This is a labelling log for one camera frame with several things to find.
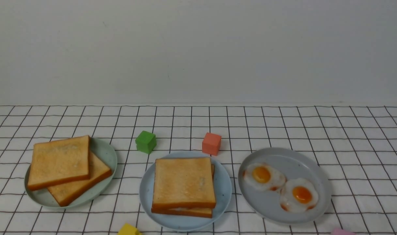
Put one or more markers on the orange foam cube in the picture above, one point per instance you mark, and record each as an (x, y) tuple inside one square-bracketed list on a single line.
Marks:
[(211, 144)]

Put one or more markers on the green foam cube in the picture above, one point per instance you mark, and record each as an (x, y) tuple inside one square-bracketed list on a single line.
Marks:
[(146, 142)]

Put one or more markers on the blue centre plate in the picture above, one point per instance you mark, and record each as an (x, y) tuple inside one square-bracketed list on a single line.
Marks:
[(179, 223)]

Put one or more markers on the fried egg left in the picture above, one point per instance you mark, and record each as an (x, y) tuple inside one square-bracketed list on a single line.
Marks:
[(263, 177)]

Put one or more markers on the fried egg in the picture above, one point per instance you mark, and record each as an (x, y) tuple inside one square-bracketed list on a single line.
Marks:
[(298, 195), (263, 177)]

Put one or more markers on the green toast plate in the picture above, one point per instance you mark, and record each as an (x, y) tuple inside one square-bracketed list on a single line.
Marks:
[(106, 153)]

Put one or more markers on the grey egg plate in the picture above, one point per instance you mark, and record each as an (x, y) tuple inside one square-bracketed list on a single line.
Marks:
[(293, 165)]

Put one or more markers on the fried egg right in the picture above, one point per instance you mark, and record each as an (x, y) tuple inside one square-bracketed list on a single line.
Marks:
[(298, 195)]

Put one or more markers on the yellow foam cube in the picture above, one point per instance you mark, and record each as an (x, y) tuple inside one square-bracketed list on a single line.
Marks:
[(128, 229)]

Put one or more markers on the white grid tablecloth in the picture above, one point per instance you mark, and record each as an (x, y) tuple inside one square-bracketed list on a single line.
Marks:
[(356, 146)]

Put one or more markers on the pink foam cube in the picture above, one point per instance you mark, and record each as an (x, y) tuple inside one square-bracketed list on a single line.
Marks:
[(338, 231)]

